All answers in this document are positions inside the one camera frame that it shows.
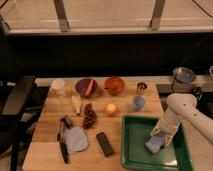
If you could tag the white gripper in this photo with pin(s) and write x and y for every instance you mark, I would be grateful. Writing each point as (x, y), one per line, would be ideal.
(168, 124)

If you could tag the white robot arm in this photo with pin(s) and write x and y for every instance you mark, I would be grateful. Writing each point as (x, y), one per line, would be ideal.
(182, 106)

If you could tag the blue plastic cup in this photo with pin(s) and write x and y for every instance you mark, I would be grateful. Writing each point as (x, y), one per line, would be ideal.
(138, 103)

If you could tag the small metal cup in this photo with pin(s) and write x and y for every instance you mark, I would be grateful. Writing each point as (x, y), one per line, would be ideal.
(141, 87)

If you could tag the white paper cup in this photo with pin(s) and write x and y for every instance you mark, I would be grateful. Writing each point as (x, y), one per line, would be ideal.
(58, 85)

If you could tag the green plastic tray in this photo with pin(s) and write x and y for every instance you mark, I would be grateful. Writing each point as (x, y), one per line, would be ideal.
(135, 155)

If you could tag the orange fruit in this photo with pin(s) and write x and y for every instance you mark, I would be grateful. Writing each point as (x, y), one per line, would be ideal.
(111, 109)

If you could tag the black rectangular remote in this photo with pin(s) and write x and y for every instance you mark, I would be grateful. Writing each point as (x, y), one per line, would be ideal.
(104, 144)

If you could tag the metal pot on stove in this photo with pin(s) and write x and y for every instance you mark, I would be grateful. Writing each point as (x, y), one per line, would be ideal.
(182, 75)

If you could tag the orange bowl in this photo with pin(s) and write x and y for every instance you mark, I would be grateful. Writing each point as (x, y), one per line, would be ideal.
(114, 85)

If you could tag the bunch of purple grapes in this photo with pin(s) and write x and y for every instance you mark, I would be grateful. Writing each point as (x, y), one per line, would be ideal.
(90, 116)

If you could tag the blue-grey cloth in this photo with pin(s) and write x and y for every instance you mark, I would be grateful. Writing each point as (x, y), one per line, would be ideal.
(76, 140)

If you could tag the orange carrot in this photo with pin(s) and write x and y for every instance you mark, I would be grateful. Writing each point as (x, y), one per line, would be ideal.
(89, 88)

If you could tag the purple bowl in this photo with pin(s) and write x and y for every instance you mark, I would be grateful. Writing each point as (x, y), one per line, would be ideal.
(81, 87)

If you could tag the black chair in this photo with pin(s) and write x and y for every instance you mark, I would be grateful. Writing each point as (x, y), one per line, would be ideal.
(11, 126)

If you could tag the black handled knife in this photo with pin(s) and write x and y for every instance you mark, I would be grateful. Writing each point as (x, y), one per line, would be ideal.
(62, 143)

